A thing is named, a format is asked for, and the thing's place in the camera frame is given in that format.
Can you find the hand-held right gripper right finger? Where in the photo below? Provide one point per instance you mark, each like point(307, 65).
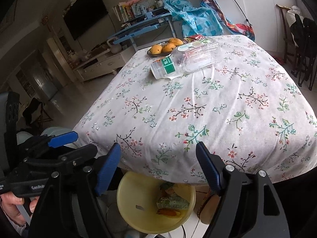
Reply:
point(209, 168)

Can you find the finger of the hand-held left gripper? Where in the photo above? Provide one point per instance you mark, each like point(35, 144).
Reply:
point(79, 153)
point(63, 138)

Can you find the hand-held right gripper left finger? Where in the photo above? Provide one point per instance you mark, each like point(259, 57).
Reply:
point(106, 171)

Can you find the yellow plastic bin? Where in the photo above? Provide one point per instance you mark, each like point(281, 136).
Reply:
point(128, 203)

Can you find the blue green drink carton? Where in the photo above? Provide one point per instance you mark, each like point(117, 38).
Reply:
point(173, 202)

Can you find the small orange peel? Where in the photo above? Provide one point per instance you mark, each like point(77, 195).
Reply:
point(168, 212)

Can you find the person's left hand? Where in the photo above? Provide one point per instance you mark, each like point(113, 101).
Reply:
point(10, 208)

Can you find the white plastic basin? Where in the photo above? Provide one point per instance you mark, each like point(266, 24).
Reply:
point(57, 130)

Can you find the dark metal chair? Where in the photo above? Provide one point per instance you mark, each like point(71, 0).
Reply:
point(34, 109)

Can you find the brown slipper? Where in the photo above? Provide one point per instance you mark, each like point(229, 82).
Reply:
point(208, 210)

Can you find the floral tablecloth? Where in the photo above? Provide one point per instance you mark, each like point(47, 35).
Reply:
point(223, 119)

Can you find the white television cabinet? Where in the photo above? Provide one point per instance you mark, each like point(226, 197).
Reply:
point(104, 65)

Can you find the pale plastic bag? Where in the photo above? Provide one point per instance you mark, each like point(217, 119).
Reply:
point(79, 54)

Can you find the white kettlebell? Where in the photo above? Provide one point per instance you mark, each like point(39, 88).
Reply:
point(114, 47)

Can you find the clear plastic bottle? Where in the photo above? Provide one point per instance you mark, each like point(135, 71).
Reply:
point(193, 57)

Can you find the dark fruit plate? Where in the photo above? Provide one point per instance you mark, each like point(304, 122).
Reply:
point(149, 52)

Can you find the yellow mango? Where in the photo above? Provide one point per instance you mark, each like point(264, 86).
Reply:
point(156, 49)
point(175, 41)
point(168, 47)

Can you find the black television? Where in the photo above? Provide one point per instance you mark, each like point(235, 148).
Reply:
point(86, 12)

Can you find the red slipper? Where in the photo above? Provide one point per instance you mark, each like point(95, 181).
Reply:
point(279, 60)

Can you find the red snack wrapper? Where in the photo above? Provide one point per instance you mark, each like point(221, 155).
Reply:
point(193, 39)

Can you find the blue desk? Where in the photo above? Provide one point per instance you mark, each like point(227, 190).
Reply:
point(141, 27)

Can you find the row of books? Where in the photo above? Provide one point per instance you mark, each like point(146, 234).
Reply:
point(123, 13)

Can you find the colourful kite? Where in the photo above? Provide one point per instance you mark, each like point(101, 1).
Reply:
point(240, 29)

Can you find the blue checked plastic bag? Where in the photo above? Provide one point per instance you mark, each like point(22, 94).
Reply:
point(200, 22)

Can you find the black folding chair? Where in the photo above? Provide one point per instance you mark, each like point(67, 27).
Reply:
point(307, 52)

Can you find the pink plush toy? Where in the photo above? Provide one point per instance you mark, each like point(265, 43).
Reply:
point(132, 2)

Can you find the wooden stand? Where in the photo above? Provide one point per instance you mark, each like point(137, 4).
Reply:
point(283, 29)

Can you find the white pen holder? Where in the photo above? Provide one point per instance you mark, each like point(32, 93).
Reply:
point(159, 3)

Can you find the white bag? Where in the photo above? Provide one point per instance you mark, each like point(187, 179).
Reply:
point(293, 13)

